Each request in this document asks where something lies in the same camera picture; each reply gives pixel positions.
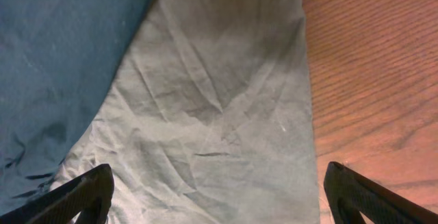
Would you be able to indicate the grey shorts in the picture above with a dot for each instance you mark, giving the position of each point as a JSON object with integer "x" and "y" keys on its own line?
{"x": 209, "y": 118}

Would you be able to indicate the navy blue shorts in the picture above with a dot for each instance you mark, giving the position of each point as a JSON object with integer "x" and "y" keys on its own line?
{"x": 58, "y": 61}

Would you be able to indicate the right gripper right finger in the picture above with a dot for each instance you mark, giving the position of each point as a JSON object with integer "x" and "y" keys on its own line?
{"x": 353, "y": 197}

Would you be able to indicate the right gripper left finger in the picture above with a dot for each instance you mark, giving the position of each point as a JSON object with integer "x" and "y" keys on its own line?
{"x": 87, "y": 198}

